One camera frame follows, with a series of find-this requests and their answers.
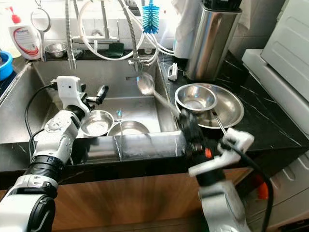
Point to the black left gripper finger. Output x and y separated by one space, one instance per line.
102 94

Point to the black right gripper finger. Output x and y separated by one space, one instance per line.
190 126

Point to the deep steel bowl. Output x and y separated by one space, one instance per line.
196 98

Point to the steel ladle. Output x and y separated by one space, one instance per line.
145 83

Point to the steel kitchen faucet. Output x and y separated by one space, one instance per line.
105 21

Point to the steel fork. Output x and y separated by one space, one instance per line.
119 116

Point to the stainless steel sink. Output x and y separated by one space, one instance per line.
128 104

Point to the large steel basin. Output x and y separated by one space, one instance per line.
229 111

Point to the green sponge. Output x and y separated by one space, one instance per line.
116 49

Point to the chrome diverter valve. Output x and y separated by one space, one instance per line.
137 63

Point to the white scrub brush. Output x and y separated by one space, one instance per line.
172 71

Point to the white water tube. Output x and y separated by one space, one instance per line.
81 38
161 46

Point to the tiny steel bowl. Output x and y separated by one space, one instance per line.
55 48

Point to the orange plastic item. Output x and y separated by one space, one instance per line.
262 189

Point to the round steel strainer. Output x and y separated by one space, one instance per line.
42 46

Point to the wooden sink cabinet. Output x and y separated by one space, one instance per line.
140 198

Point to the stainless steel knife holder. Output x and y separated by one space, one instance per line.
212 43

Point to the white red dish soap bottle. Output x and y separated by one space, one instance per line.
24 41

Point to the blue bottle brush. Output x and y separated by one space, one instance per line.
150 19

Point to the blue plastic bowl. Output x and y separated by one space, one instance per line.
5 67

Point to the white water purifier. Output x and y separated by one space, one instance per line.
183 29

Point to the white countertop appliance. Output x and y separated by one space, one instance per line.
280 53

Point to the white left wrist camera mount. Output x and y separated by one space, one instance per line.
70 94

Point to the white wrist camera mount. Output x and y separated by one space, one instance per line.
227 150
70 94

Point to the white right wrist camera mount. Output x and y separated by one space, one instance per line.
227 150

